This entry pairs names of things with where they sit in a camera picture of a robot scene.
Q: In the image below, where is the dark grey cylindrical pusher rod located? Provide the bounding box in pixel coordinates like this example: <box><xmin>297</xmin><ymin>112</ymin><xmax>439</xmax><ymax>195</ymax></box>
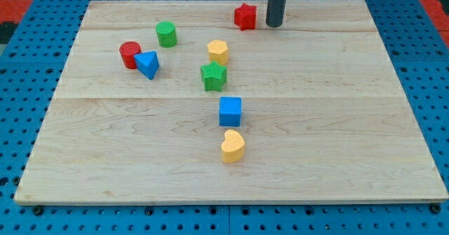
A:
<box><xmin>266</xmin><ymin>0</ymin><xmax>286</xmax><ymax>27</ymax></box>

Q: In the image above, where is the blue triangular prism block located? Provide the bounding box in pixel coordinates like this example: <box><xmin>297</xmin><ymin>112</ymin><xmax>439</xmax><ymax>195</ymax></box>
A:
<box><xmin>134</xmin><ymin>51</ymin><xmax>159</xmax><ymax>80</ymax></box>

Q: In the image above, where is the green cylinder block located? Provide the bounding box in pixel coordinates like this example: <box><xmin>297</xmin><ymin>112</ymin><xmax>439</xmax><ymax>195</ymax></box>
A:
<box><xmin>155</xmin><ymin>21</ymin><xmax>177</xmax><ymax>48</ymax></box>

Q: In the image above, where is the green star block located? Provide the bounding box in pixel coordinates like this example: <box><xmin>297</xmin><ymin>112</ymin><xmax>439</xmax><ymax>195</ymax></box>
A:
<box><xmin>201</xmin><ymin>61</ymin><xmax>227</xmax><ymax>92</ymax></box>

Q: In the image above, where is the yellow heart block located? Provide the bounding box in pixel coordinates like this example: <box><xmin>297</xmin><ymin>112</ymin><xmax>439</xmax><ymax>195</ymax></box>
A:
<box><xmin>220</xmin><ymin>130</ymin><xmax>246</xmax><ymax>163</ymax></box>

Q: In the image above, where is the light wooden board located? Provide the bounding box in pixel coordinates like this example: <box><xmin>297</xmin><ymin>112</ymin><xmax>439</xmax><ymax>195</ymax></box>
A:
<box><xmin>14</xmin><ymin>0</ymin><xmax>448</xmax><ymax>206</ymax></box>

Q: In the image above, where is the red cylinder block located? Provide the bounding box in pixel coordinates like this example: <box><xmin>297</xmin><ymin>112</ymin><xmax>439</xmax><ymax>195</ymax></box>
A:
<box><xmin>119</xmin><ymin>41</ymin><xmax>141</xmax><ymax>69</ymax></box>

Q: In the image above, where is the blue cube block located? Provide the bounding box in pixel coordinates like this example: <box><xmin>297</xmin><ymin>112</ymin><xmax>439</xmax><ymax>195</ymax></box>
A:
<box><xmin>219</xmin><ymin>97</ymin><xmax>242</xmax><ymax>127</ymax></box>

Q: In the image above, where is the red star block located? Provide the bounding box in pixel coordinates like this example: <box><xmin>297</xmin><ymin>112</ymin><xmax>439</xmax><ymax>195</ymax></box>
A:
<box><xmin>234</xmin><ymin>3</ymin><xmax>257</xmax><ymax>31</ymax></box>

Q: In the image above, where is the yellow hexagon block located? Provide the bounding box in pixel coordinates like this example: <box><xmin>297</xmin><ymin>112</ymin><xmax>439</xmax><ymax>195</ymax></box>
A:
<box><xmin>207</xmin><ymin>40</ymin><xmax>229</xmax><ymax>65</ymax></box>

